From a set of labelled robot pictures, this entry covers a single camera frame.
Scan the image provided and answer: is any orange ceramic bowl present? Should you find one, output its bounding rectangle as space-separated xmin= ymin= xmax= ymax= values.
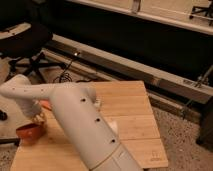
xmin=16 ymin=123 xmax=46 ymax=145

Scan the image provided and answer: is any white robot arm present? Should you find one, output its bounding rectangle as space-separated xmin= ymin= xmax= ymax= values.
xmin=0 ymin=74 xmax=143 ymax=171

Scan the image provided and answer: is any orange flat object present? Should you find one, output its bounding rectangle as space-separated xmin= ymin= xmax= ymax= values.
xmin=40 ymin=101 xmax=52 ymax=111

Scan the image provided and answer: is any white small object on table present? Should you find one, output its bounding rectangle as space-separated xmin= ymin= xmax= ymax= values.
xmin=108 ymin=121 xmax=118 ymax=134

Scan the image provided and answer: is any black office chair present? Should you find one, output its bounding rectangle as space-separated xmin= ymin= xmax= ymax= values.
xmin=0 ymin=23 xmax=66 ymax=82

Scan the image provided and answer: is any dark box at right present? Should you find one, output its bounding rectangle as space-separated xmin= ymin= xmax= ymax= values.
xmin=196 ymin=97 xmax=213 ymax=152

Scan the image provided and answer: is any distant chair base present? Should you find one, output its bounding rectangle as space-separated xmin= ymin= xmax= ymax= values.
xmin=189 ymin=0 xmax=213 ymax=25

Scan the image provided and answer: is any black coiled cable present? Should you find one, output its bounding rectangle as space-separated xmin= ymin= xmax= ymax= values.
xmin=52 ymin=58 xmax=76 ymax=84

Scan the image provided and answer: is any long metal rail beam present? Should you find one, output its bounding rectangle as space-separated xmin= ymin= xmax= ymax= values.
xmin=48 ymin=35 xmax=213 ymax=104

